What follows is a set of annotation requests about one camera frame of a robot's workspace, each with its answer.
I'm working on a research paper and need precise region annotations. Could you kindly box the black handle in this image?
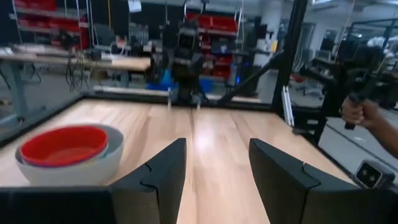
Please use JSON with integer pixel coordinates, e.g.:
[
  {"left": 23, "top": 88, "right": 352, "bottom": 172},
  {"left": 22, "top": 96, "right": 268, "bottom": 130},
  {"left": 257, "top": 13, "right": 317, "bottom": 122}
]
[{"left": 343, "top": 92, "right": 367, "bottom": 131}]

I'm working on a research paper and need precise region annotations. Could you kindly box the dark blue plastic bowl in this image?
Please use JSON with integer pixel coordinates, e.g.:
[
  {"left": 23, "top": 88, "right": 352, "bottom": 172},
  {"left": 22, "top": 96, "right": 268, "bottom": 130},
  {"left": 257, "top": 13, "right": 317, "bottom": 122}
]
[{"left": 20, "top": 149, "right": 109, "bottom": 169}]

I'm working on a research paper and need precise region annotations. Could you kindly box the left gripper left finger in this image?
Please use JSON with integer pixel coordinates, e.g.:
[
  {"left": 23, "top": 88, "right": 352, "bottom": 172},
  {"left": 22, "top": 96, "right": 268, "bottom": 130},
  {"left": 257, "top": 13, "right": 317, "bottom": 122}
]
[{"left": 110, "top": 138, "right": 187, "bottom": 224}]

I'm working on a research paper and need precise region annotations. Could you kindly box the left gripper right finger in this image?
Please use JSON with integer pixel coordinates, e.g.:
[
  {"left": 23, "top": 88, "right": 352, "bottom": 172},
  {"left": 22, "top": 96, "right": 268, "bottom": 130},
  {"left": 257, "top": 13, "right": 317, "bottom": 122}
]
[{"left": 248, "top": 138, "right": 358, "bottom": 224}]

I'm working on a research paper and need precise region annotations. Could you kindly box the wooden workbench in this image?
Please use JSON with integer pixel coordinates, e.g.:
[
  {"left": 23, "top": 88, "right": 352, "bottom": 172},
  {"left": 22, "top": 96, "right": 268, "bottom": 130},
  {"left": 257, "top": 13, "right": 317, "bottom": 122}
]
[{"left": 0, "top": 45, "right": 152, "bottom": 121}]

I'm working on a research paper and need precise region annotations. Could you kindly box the grey camera box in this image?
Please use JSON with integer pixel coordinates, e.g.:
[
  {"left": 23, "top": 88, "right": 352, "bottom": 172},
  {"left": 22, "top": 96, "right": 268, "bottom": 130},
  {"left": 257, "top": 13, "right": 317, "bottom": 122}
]
[{"left": 353, "top": 159, "right": 397, "bottom": 190}]

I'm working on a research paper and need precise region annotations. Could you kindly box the red plastic bowl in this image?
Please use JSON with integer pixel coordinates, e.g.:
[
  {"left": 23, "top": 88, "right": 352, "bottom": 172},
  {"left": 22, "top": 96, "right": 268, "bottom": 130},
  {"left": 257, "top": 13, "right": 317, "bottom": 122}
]
[{"left": 19, "top": 125, "right": 109, "bottom": 167}]

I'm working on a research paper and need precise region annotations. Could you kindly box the person's forearm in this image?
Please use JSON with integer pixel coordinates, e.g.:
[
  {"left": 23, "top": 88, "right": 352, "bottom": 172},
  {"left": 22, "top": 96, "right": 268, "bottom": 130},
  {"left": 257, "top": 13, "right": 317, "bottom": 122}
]
[{"left": 369, "top": 114, "right": 398, "bottom": 160}]

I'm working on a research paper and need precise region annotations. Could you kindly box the silver aluminium bracket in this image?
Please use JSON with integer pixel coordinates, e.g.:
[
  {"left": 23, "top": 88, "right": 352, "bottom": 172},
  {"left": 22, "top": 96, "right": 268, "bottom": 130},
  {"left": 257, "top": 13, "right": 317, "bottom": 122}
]
[{"left": 280, "top": 85, "right": 295, "bottom": 127}]

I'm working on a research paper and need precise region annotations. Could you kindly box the shelf with red bins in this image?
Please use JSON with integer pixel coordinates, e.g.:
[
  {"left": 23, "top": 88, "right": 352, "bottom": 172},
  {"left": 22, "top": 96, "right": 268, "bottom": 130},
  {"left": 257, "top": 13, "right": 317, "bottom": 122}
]
[
  {"left": 11, "top": 0, "right": 90, "bottom": 48},
  {"left": 185, "top": 11, "right": 241, "bottom": 79}
]

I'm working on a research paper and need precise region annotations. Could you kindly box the large grey bowl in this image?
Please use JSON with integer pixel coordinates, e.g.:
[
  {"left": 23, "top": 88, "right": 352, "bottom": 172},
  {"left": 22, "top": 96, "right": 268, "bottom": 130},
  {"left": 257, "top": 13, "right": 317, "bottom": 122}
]
[{"left": 14, "top": 123, "right": 124, "bottom": 187}]

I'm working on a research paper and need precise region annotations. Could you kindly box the black aluminium table frame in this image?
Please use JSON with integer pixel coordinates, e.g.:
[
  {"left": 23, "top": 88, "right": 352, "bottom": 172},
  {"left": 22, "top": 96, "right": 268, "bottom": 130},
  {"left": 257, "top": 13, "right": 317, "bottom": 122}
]
[{"left": 0, "top": 0, "right": 398, "bottom": 149}]

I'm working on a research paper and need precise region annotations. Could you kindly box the person's hand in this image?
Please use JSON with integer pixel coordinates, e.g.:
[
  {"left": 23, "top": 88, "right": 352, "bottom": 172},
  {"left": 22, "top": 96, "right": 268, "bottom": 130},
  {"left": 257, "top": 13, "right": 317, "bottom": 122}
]
[{"left": 340, "top": 96, "right": 382, "bottom": 130}]

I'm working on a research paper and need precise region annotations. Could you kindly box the blue plastic bin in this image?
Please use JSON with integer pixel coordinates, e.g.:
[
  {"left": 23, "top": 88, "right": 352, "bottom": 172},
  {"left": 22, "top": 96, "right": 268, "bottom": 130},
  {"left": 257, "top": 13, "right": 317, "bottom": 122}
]
[{"left": 145, "top": 69, "right": 215, "bottom": 93}]

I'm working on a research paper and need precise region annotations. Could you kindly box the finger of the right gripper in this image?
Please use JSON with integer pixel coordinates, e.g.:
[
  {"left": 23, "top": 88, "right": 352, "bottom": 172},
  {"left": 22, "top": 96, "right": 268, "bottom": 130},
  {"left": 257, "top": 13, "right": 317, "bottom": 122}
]
[
  {"left": 190, "top": 61, "right": 205, "bottom": 83},
  {"left": 172, "top": 61, "right": 187, "bottom": 83}
]

